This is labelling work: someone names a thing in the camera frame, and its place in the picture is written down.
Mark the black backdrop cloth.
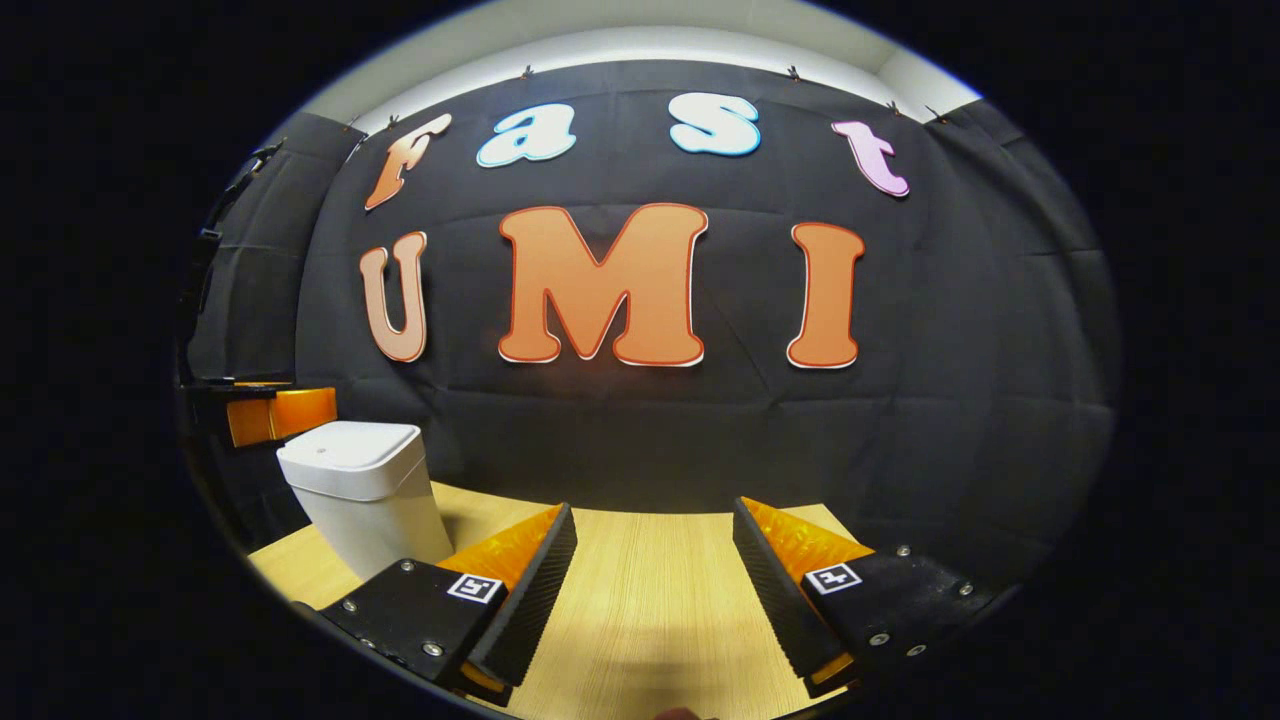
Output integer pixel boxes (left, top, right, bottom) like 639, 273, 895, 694
180, 60, 1121, 591

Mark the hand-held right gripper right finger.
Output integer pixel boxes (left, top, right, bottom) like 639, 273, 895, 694
733, 497, 1021, 699

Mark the wooden desktop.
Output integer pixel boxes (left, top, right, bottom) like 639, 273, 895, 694
248, 480, 961, 720

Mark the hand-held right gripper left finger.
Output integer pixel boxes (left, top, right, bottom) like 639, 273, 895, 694
322, 502, 579, 707

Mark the white desktop garbage bin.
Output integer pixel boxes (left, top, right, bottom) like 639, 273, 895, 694
277, 421, 453, 581

